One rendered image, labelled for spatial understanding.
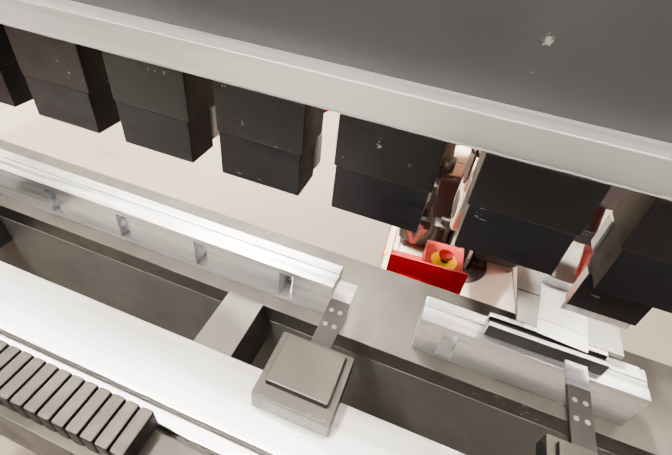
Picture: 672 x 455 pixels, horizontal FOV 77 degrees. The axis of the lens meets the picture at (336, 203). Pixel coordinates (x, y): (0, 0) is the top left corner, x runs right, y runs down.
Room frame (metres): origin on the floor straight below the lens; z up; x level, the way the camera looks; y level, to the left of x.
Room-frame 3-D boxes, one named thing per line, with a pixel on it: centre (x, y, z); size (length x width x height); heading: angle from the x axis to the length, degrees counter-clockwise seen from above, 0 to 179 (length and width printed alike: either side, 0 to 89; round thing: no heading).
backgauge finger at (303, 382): (0.39, -0.01, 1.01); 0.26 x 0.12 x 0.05; 164
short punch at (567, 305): (0.44, -0.43, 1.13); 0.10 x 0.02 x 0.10; 74
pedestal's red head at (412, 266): (0.83, -0.27, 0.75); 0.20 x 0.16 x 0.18; 79
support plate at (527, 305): (0.58, -0.47, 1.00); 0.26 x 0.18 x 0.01; 164
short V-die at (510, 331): (0.45, -0.40, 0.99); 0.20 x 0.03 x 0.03; 74
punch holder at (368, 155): (0.54, -0.07, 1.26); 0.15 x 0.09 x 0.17; 74
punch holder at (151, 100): (0.65, 0.31, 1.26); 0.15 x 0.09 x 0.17; 74
